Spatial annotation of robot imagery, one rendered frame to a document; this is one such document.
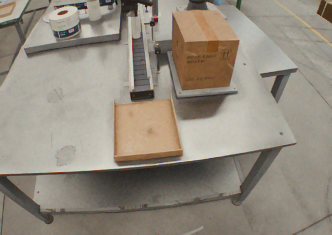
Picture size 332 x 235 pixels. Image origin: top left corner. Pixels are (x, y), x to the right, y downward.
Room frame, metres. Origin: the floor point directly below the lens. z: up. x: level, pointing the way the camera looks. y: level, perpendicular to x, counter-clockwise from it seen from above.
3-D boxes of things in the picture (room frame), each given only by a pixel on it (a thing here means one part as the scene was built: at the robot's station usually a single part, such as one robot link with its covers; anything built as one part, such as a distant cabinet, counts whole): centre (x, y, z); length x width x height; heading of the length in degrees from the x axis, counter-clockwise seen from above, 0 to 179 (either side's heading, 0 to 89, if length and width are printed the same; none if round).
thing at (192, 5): (1.55, -0.21, 0.97); 0.15 x 0.15 x 0.10
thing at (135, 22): (1.25, 0.18, 0.98); 0.05 x 0.05 x 0.20
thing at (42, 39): (1.66, 0.68, 0.86); 0.80 x 0.67 x 0.05; 8
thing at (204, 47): (0.98, -0.17, 0.99); 0.30 x 0.24 x 0.27; 8
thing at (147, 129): (0.61, 0.09, 0.85); 0.30 x 0.26 x 0.04; 8
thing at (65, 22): (1.39, 0.68, 0.95); 0.20 x 0.20 x 0.14
